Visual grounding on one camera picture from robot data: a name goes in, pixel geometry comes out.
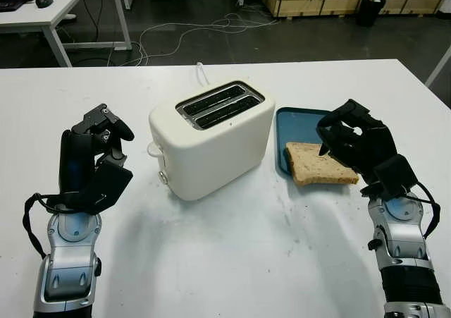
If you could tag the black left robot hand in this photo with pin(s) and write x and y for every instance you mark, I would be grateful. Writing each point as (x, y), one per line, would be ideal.
(75, 163)

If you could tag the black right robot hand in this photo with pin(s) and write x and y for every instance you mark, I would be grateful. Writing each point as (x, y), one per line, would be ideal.
(370, 138)

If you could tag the brown bread slice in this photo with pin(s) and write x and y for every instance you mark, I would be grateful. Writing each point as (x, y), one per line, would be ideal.
(317, 166)

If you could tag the white toaster lever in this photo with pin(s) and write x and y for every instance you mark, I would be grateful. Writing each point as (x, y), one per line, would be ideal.
(153, 149)

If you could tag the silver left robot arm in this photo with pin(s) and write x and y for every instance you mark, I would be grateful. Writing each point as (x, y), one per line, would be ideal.
(70, 254)

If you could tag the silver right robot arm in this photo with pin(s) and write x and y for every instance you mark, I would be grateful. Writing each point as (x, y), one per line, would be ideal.
(401, 226)

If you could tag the blue plastic tray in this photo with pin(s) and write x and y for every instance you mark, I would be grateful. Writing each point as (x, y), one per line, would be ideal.
(292, 127)

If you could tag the cream two-slot toaster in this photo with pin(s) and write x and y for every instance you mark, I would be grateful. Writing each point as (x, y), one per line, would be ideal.
(211, 148)

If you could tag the black trash bin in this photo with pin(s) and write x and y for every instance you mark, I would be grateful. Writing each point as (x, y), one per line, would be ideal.
(370, 11)

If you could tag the white shoe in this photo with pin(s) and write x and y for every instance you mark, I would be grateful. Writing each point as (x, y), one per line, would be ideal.
(71, 16)

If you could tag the white office desk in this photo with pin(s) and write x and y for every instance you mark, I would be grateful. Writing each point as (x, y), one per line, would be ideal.
(70, 0)

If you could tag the black computer mouse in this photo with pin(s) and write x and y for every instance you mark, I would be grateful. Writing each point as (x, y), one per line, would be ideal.
(44, 1)

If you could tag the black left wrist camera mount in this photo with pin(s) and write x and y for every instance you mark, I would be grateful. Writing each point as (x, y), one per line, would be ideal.
(109, 187)

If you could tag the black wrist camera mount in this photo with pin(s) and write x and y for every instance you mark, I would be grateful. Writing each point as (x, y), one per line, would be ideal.
(109, 187)
(394, 173)

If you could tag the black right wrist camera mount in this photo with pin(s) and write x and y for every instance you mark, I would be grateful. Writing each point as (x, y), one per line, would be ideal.
(394, 173)

